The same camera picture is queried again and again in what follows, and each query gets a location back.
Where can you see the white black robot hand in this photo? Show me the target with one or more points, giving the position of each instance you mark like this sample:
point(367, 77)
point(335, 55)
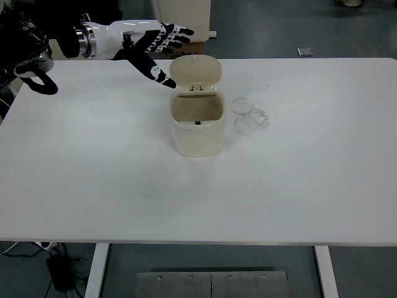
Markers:
point(108, 34)

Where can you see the cream plastic trash bin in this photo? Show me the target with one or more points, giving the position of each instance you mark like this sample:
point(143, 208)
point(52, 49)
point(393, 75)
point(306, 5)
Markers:
point(198, 139)

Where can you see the person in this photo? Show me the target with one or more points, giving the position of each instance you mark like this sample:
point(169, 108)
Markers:
point(105, 9)

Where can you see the tall white cabinet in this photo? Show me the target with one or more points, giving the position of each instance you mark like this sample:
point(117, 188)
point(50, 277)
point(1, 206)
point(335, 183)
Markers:
point(186, 12)

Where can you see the brown cardboard box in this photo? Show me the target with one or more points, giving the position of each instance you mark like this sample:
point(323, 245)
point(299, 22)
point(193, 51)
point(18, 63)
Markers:
point(195, 49)

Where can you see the silver metal base bar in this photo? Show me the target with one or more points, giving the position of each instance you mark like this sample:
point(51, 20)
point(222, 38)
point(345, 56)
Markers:
point(213, 34)

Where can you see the small grey floor plate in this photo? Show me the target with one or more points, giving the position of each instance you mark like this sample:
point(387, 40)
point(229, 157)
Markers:
point(305, 51)

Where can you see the white power strip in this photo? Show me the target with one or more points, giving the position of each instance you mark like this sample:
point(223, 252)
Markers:
point(49, 245)

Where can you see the white table leg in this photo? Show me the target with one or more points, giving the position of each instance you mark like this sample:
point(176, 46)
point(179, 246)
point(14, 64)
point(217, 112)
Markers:
point(326, 273)
point(96, 270)

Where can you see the person's foot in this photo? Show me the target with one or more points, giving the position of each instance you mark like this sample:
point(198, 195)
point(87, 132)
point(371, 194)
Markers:
point(349, 2)

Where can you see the black power adapter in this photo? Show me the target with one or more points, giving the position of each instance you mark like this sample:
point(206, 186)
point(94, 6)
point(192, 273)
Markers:
point(59, 273)

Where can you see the grey metal plate with screws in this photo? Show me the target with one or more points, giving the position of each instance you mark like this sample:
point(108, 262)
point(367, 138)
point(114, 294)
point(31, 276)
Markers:
point(186, 285)

